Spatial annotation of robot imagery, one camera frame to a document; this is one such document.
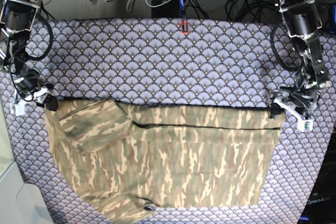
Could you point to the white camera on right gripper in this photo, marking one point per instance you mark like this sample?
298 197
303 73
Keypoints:
18 109

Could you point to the black OpenArm case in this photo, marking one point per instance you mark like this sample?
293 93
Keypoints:
320 207

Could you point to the red and black clamp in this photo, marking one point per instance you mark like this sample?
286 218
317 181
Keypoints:
184 26

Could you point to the black box under table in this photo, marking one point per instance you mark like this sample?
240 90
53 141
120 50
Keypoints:
169 10

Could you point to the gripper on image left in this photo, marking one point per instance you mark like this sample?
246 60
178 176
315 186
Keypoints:
29 89

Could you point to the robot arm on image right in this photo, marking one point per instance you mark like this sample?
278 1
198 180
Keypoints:
302 22

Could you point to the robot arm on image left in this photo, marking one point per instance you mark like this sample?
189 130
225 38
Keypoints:
17 20

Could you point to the white plastic bin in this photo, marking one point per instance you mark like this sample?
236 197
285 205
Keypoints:
20 202

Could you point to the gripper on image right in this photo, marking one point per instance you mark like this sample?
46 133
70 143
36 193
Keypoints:
299 102

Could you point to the camouflage T-shirt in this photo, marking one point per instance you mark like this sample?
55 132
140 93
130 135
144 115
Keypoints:
126 159

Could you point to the purple fan-pattern tablecloth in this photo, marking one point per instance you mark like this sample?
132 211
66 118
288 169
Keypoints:
150 61

